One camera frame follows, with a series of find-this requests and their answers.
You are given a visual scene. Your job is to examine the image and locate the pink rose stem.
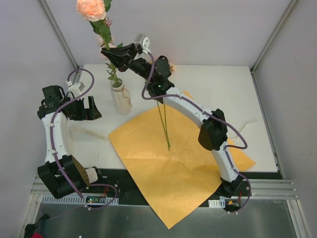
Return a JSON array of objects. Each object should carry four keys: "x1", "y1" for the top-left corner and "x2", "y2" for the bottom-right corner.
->
[
  {"x1": 76, "y1": 0, "x2": 123, "y2": 88},
  {"x1": 157, "y1": 102, "x2": 166, "y2": 137},
  {"x1": 169, "y1": 63, "x2": 176, "y2": 74},
  {"x1": 163, "y1": 104, "x2": 171, "y2": 151}
]

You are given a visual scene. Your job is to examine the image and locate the cream fabric ribbon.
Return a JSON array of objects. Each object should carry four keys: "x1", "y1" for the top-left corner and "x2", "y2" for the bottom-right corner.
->
[{"x1": 68, "y1": 126, "x2": 110, "y2": 146}]

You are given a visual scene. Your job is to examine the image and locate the orange wrapping paper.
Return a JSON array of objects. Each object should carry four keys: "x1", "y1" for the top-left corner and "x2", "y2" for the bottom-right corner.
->
[{"x1": 107, "y1": 91, "x2": 257, "y2": 230}]

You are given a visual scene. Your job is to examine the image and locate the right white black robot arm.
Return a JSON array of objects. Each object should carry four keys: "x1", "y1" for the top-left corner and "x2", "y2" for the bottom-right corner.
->
[{"x1": 101, "y1": 44, "x2": 243, "y2": 198}]

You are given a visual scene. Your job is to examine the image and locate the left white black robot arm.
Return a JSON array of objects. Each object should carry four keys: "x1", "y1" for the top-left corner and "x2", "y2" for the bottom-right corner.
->
[{"x1": 37, "y1": 83, "x2": 105, "y2": 199}]

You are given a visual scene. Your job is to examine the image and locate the white ribbed ceramic vase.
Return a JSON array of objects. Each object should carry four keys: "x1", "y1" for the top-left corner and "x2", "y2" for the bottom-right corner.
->
[{"x1": 110, "y1": 79, "x2": 132, "y2": 116}]

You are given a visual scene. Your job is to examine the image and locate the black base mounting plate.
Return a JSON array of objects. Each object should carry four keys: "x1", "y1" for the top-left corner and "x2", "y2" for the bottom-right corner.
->
[{"x1": 82, "y1": 169, "x2": 282, "y2": 207}]

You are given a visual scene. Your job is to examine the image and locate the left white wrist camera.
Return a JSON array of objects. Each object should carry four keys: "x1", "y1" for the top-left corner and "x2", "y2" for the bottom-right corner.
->
[{"x1": 66, "y1": 81, "x2": 85, "y2": 98}]

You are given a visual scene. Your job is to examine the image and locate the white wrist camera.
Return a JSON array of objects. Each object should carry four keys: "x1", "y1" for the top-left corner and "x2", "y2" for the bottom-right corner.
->
[
  {"x1": 134, "y1": 34, "x2": 150, "y2": 50},
  {"x1": 66, "y1": 81, "x2": 85, "y2": 98}
]

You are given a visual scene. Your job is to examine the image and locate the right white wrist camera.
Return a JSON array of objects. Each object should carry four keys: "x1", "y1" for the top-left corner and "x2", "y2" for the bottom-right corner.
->
[{"x1": 134, "y1": 34, "x2": 150, "y2": 50}]

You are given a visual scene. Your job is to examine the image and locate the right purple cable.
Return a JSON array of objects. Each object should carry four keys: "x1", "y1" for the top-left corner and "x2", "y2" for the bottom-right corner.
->
[{"x1": 141, "y1": 51, "x2": 252, "y2": 216}]

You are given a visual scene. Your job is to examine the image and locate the left white cable duct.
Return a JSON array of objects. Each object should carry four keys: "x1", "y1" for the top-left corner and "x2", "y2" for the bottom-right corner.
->
[{"x1": 42, "y1": 194, "x2": 119, "y2": 206}]

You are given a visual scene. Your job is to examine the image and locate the white cable duct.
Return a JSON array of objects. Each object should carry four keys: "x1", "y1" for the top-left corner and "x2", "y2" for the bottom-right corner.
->
[
  {"x1": 42, "y1": 194, "x2": 119, "y2": 206},
  {"x1": 208, "y1": 198, "x2": 225, "y2": 209}
]

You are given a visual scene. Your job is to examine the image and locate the black strap with red cloth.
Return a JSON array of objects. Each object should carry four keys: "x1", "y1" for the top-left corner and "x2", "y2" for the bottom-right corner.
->
[{"x1": 24, "y1": 213, "x2": 51, "y2": 238}]

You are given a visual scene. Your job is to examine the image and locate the right white cable duct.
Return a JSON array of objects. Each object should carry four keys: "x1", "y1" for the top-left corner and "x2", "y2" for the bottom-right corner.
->
[{"x1": 208, "y1": 198, "x2": 225, "y2": 209}]

